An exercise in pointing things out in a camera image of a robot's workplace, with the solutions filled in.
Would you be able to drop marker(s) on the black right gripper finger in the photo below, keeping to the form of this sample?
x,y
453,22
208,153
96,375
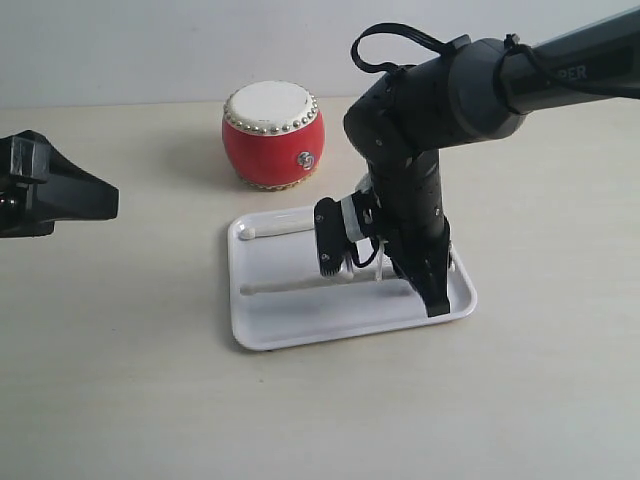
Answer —
x,y
425,266

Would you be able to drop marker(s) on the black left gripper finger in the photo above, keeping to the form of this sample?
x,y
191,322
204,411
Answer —
x,y
40,186

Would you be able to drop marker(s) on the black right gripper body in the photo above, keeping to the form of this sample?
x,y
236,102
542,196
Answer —
x,y
416,237

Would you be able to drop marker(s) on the white drumstick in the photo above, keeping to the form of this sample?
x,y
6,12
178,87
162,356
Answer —
x,y
344,278
276,226

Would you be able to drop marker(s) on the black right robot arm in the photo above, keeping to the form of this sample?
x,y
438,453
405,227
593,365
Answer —
x,y
471,91

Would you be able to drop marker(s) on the small red drum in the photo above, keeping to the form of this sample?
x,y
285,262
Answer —
x,y
273,133

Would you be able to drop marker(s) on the white plastic tray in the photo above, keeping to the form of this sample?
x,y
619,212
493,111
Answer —
x,y
266,322

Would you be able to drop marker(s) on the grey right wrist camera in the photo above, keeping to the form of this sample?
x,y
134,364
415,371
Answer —
x,y
339,226

